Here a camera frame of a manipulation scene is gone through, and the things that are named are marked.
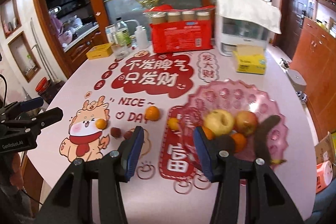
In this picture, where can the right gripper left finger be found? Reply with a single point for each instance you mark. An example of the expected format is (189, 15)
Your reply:
(70, 201)

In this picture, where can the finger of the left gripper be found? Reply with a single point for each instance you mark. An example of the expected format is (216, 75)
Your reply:
(42, 120)
(15, 109)

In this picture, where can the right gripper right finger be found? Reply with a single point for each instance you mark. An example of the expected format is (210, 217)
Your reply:
(267, 200)

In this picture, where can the blackened banana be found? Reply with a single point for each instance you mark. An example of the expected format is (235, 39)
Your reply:
(260, 140)

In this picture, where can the dark avocado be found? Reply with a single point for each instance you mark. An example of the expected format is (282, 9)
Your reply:
(225, 143)

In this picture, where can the red yellow apple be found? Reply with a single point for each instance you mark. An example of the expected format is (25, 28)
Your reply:
(246, 122)

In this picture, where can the red bucket on floor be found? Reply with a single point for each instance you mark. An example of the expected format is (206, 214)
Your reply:
(42, 85)

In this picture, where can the small tangerine near pear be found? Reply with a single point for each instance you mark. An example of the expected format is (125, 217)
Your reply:
(101, 124)

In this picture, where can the printed cartoon table cover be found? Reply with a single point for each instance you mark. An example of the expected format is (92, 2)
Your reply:
(166, 187)

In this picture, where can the dark red lychee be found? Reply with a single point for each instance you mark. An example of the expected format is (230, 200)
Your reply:
(115, 132)

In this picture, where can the red lychee with stem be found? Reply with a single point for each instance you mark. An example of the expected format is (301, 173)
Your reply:
(128, 134)

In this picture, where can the flat yellow box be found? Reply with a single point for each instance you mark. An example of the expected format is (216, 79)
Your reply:
(99, 51)

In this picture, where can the pink plastic fruit bowl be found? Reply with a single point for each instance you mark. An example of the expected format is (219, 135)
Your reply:
(232, 96)

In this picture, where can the clear drinking glass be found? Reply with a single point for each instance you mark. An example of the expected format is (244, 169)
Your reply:
(119, 46)

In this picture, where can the large orange tangerine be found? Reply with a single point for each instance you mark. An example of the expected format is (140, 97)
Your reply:
(152, 113)

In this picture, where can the clear plastic bottle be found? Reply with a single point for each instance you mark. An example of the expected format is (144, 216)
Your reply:
(122, 33)

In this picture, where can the small yellow-orange tangerine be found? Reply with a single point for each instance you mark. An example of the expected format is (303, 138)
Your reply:
(173, 124)

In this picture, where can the grey round stool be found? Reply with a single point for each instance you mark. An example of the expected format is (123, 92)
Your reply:
(296, 79)

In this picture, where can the white squeeze bottle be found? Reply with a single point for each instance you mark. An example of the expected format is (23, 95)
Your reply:
(139, 39)

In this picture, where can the yellow tissue box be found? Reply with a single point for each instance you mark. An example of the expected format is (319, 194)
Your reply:
(249, 59)

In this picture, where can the wooden cabinet right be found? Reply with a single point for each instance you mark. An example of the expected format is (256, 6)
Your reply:
(314, 59)

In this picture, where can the red bottle multipack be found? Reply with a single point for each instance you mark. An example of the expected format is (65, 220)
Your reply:
(183, 30)

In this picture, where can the white appliance with cloth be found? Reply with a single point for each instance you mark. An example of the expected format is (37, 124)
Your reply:
(245, 22)

